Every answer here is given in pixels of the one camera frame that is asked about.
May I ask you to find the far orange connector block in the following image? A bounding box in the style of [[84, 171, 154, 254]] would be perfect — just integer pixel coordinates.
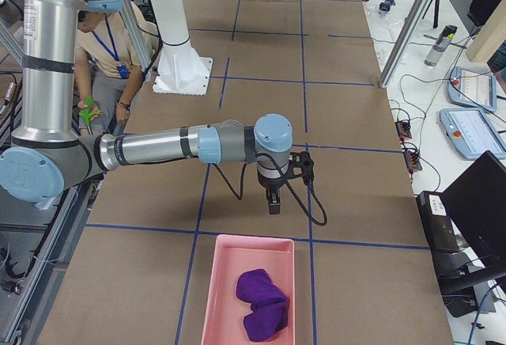
[[395, 120, 412, 142]]

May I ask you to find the near teach pendant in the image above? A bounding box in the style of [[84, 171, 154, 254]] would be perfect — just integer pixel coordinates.
[[439, 108, 505, 160]]

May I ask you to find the far teach pendant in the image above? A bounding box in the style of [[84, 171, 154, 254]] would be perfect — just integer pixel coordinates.
[[447, 66, 497, 113]]

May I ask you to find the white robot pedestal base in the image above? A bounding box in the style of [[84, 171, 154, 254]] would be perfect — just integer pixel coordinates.
[[150, 0, 213, 96]]

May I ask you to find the black box device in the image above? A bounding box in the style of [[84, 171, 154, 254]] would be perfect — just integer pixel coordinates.
[[416, 191, 459, 253]]

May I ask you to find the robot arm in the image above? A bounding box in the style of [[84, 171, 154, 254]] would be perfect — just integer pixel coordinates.
[[1, 0, 293, 214]]

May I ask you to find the purple cloth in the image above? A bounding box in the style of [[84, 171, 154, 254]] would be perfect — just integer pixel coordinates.
[[236, 269, 289, 342]]

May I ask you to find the seated person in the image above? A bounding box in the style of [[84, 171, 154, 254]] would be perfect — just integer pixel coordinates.
[[74, 10, 145, 135]]

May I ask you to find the pink plastic tray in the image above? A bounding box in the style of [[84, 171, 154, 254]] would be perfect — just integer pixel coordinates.
[[202, 234, 296, 344]]

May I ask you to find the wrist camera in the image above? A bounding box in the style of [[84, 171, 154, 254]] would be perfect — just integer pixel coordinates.
[[285, 151, 315, 186]]

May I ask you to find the teach pendant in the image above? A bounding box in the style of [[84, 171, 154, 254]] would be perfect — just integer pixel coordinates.
[[439, 108, 505, 160], [447, 66, 497, 113]]

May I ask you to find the aluminium frame post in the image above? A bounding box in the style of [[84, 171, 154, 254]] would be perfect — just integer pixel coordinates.
[[379, 0, 431, 89]]

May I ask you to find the clear water bottle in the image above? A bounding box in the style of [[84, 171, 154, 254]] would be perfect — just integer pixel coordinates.
[[424, 25, 458, 66]]

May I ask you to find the black monitor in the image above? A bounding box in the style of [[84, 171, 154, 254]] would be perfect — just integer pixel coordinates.
[[441, 150, 505, 261]]

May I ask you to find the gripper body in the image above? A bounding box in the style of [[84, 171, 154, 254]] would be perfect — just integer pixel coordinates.
[[256, 162, 289, 193]]

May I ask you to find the orange connector block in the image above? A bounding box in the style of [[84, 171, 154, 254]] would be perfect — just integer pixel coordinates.
[[403, 148, 422, 173], [395, 120, 412, 142]]

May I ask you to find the near orange connector block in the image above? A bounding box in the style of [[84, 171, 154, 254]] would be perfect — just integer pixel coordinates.
[[403, 148, 422, 173]]

